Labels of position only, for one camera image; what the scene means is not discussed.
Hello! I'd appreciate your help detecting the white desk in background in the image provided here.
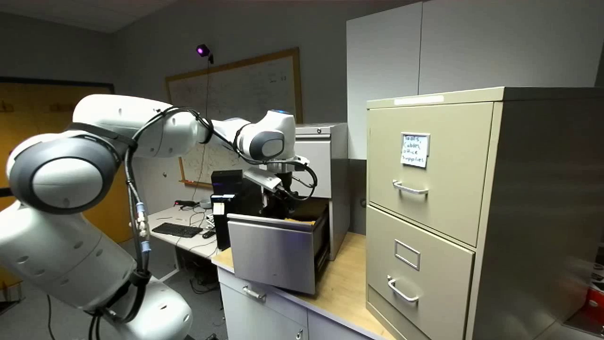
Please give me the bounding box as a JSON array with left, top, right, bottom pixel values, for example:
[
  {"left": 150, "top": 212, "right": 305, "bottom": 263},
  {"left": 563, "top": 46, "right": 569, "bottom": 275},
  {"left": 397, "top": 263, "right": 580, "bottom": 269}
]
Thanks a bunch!
[{"left": 148, "top": 207, "right": 218, "bottom": 260}]

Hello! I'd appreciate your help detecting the grey base cabinet with drawers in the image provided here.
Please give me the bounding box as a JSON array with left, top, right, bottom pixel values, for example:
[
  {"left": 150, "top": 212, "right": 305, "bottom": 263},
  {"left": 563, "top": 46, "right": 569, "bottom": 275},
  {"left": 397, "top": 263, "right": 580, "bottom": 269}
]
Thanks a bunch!
[{"left": 220, "top": 271, "right": 371, "bottom": 340}]

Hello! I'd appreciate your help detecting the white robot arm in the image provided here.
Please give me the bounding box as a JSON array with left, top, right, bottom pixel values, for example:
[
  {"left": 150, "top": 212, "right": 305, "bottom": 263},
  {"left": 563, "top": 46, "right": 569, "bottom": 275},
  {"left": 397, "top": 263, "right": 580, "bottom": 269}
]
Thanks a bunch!
[{"left": 0, "top": 95, "right": 297, "bottom": 340}]

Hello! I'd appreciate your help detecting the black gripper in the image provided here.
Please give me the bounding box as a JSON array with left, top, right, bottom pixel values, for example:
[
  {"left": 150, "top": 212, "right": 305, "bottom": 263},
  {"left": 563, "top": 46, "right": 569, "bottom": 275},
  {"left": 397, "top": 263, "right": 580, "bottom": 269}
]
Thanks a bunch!
[{"left": 246, "top": 161, "right": 308, "bottom": 201}]

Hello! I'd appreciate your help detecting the black keyboard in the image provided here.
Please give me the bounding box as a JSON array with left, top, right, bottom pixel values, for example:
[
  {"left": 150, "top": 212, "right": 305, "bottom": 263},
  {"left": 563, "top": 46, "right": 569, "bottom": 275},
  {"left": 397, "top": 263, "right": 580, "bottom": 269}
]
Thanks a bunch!
[{"left": 154, "top": 224, "right": 203, "bottom": 239}]

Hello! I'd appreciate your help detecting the beige two-drawer filing cabinet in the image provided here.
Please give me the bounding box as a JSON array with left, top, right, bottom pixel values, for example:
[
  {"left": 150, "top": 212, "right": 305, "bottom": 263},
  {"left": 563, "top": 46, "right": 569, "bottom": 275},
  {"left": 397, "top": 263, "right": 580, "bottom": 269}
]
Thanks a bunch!
[{"left": 367, "top": 88, "right": 604, "bottom": 340}]

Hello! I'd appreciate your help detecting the white paper label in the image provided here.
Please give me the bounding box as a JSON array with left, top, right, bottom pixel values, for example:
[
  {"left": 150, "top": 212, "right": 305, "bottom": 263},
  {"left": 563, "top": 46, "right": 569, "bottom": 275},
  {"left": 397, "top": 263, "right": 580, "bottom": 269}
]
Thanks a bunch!
[{"left": 401, "top": 133, "right": 431, "bottom": 169}]

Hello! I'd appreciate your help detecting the whiteboard with wooden frame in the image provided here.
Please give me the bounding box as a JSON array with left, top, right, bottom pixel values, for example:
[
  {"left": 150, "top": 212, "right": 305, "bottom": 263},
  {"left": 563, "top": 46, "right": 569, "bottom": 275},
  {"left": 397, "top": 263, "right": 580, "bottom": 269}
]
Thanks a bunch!
[{"left": 167, "top": 48, "right": 303, "bottom": 190}]

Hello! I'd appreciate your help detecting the purple-lit camera on wall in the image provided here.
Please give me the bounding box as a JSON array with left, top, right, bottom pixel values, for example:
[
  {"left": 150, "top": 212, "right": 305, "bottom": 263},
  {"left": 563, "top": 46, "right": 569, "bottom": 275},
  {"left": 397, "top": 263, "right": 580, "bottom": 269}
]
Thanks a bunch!
[{"left": 195, "top": 44, "right": 214, "bottom": 65}]

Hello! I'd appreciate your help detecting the grey filing cabinet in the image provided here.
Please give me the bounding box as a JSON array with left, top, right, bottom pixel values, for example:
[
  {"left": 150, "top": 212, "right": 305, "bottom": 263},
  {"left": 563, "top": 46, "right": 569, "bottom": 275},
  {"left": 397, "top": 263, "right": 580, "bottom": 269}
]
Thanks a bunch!
[{"left": 295, "top": 124, "right": 352, "bottom": 260}]

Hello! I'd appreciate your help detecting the wooden door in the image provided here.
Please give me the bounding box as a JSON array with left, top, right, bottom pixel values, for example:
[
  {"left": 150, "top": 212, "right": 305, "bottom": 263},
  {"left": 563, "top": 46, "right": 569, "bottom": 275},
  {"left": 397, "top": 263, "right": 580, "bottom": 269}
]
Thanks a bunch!
[{"left": 0, "top": 78, "right": 131, "bottom": 243}]

